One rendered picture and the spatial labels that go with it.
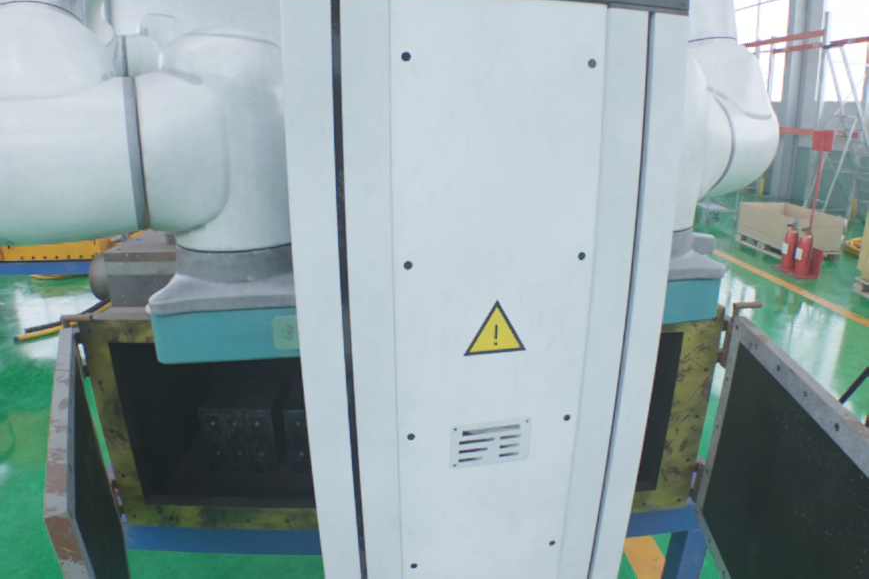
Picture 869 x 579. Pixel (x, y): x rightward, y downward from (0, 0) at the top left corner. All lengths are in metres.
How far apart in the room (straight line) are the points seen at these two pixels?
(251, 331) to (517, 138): 0.32
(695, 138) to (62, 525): 0.85
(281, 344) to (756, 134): 0.66
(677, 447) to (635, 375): 0.92
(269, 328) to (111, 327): 0.78
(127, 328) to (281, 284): 0.78
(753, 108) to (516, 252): 0.46
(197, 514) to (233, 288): 1.02
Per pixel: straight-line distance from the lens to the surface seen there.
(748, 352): 1.25
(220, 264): 0.54
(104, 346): 1.33
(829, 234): 7.65
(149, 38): 1.21
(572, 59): 0.46
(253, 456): 1.61
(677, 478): 1.53
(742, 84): 0.81
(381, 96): 0.41
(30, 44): 0.56
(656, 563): 2.38
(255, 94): 0.52
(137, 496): 1.54
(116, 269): 1.34
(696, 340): 1.33
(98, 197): 0.52
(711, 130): 0.69
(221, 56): 0.53
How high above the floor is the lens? 1.65
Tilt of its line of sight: 15 degrees down
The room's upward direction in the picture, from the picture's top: straight up
